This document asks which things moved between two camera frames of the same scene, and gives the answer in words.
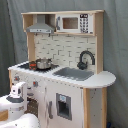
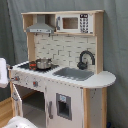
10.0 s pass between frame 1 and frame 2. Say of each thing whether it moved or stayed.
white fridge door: stayed
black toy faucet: stayed
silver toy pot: stayed
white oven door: moved
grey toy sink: stayed
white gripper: moved
